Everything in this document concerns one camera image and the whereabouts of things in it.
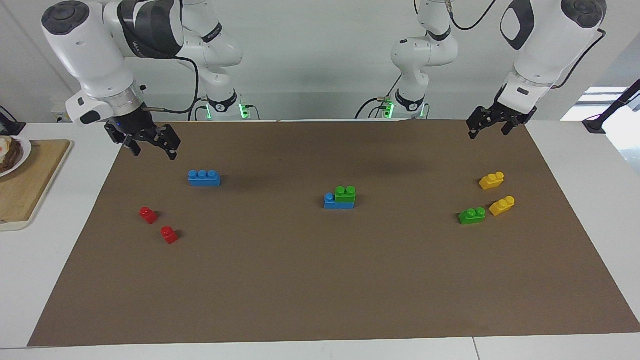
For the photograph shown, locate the blue three-stud toy block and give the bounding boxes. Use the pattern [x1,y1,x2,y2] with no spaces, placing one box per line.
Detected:
[323,192,356,210]
[188,169,222,188]

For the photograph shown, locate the yellow two-stud toy block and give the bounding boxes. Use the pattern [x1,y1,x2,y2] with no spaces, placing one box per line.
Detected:
[488,195,516,217]
[478,171,505,191]

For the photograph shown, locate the white plate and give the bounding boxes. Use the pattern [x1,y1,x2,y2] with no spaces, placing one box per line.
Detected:
[0,136,33,178]

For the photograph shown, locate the wooden cutting board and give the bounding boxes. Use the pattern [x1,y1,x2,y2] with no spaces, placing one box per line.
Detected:
[0,139,75,232]

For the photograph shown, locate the black clamp device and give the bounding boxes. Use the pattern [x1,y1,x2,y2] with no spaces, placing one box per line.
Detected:
[0,105,27,137]

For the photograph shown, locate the toast with egg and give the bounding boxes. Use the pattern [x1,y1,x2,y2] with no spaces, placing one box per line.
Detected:
[0,136,24,172]

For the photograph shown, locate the brown paper table mat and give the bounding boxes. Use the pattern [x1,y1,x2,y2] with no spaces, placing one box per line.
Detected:
[27,119,640,347]

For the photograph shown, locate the black right base cable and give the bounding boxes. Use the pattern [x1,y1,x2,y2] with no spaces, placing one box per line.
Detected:
[187,96,210,122]

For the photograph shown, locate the black base cable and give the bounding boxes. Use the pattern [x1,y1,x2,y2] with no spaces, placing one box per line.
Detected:
[354,74,404,120]
[187,96,210,122]

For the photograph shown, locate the white wall box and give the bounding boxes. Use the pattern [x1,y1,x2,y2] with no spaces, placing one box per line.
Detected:
[51,97,70,124]

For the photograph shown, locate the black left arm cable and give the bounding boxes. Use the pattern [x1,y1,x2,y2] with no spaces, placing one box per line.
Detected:
[444,0,607,91]

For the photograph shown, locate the black left base cable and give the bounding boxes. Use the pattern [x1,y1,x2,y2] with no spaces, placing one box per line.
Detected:
[354,74,404,120]

